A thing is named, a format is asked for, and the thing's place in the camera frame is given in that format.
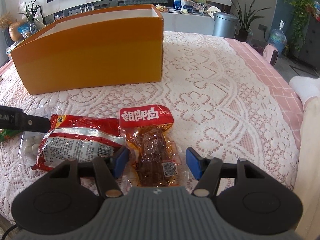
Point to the white socked foot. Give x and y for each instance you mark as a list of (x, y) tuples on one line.
[(306, 88)]

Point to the red foil snack bag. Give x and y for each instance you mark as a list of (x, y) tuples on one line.
[(78, 138)]

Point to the grey metal trash bin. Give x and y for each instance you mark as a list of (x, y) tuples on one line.
[(225, 25)]

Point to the small left potted plant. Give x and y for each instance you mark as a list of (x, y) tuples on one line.
[(30, 12)]

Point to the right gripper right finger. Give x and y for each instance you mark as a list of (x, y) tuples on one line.
[(206, 171)]

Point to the clear bag white candies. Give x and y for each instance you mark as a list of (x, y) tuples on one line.
[(29, 145)]

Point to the potted green plant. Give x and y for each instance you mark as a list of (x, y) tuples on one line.
[(245, 18)]

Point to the brown round vase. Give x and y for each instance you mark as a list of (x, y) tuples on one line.
[(13, 31)]

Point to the pink lace tablecloth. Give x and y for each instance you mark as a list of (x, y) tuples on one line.
[(226, 100)]

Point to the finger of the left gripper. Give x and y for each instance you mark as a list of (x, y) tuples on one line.
[(15, 119)]

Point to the grey drawer cabinet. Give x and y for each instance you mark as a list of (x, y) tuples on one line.
[(310, 51)]

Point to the hanging ivy plant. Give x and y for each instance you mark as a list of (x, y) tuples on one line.
[(302, 9)]

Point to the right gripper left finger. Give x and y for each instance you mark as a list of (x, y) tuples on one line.
[(108, 170)]

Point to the orange cardboard box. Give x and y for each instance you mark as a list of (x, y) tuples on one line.
[(113, 46)]

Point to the blue water jug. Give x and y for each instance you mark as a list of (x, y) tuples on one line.
[(277, 38)]

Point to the red braised meat packet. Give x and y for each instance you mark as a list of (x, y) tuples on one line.
[(155, 157)]

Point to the green snack packet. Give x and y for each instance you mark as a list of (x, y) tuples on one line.
[(6, 134)]

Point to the pink small heater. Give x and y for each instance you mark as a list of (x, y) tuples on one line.
[(270, 54)]

